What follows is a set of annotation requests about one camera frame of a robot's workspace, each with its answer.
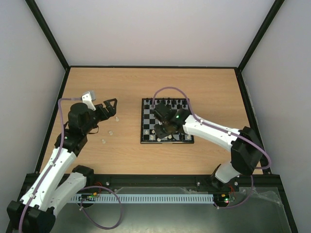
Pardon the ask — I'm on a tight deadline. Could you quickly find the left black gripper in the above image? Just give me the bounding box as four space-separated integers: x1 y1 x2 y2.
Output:
83 98 118 134

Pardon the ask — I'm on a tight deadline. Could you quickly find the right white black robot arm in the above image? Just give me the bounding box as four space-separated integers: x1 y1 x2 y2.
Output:
152 103 263 190

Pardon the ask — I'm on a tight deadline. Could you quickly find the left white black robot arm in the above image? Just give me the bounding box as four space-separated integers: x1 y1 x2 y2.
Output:
7 97 117 233

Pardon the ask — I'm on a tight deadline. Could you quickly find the circuit board with leds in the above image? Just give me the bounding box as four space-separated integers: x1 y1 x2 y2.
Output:
213 192 236 203

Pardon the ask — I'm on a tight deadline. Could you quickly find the black and white chessboard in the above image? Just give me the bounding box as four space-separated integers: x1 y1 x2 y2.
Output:
140 98 194 144

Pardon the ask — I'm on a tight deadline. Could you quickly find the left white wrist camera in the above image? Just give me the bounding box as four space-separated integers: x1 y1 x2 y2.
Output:
81 90 96 111

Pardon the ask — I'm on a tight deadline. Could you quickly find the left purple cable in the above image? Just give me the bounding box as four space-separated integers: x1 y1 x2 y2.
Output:
18 97 123 233

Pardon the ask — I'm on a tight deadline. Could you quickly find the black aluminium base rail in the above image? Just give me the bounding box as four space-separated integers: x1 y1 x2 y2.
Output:
24 173 282 192

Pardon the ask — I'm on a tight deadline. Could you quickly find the white slotted cable duct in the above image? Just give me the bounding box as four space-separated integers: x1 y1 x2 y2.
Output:
68 194 214 204

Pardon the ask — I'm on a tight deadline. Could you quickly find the black frame post left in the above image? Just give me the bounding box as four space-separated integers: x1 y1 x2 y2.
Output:
25 0 69 70

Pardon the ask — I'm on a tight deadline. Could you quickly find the black frame post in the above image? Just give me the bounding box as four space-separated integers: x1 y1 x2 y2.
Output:
238 0 285 72
25 0 69 70

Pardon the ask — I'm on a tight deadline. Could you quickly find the black frame post right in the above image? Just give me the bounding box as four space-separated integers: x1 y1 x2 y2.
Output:
238 0 285 72

